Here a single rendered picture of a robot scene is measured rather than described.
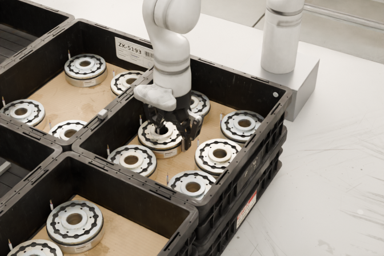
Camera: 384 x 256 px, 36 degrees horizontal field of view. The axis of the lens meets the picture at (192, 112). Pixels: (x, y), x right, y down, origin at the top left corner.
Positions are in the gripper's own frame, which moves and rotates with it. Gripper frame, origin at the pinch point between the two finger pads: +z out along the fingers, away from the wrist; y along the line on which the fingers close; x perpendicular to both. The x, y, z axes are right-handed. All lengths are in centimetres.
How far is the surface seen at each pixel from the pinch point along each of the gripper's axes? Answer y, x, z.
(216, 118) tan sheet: -2.7, -13.7, 2.4
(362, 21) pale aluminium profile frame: 13, -194, 71
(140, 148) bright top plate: 3.8, 6.7, -0.6
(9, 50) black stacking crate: 58, -9, 3
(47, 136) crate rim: 16.6, 19.3, -7.4
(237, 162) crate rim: -18.2, 5.8, -7.4
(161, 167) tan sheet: -1.1, 6.2, 2.5
